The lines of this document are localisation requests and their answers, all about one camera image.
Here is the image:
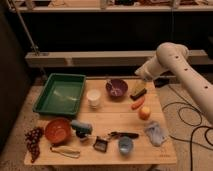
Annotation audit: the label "orange carrot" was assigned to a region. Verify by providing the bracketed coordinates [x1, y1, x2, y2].
[131, 97, 145, 110]

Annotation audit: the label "white cup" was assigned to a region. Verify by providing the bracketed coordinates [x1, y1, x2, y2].
[86, 89, 101, 108]

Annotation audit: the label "light blue cloth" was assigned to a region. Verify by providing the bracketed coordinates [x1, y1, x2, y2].
[144, 121, 167, 147]

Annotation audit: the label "red bowl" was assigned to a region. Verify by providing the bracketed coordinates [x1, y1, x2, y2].
[44, 118, 71, 144]

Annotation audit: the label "blue cup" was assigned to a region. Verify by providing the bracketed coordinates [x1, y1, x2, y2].
[118, 136, 133, 155]

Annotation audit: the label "wooden table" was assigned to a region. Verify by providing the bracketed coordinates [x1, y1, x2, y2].
[24, 79, 177, 166]

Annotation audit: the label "metal diagonal pole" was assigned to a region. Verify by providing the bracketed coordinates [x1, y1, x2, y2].
[9, 0, 48, 81]

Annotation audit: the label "dark grape bunch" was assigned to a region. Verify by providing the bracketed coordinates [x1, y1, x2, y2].
[25, 127, 44, 163]

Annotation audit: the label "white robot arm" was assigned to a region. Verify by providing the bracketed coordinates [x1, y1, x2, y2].
[135, 42, 213, 125]

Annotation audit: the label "black floor cables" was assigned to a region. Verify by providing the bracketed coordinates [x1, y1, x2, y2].
[161, 83, 213, 171]

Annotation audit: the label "purple bowl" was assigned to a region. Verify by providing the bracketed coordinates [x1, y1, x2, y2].
[105, 79, 128, 98]

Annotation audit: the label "teal scrub brush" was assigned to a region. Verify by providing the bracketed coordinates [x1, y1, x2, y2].
[71, 120, 93, 139]

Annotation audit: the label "yellow apple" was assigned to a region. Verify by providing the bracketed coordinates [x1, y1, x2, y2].
[138, 106, 151, 120]

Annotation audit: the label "white shelf rail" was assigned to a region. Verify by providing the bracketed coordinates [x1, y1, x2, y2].
[25, 49, 213, 69]

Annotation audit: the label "black handled tool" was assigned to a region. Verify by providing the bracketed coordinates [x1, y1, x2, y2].
[107, 131, 139, 140]

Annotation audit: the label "black eraser block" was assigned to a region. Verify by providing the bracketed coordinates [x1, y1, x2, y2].
[130, 88, 147, 101]

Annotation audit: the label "green plastic tray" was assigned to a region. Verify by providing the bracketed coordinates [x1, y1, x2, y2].
[33, 73, 86, 118]

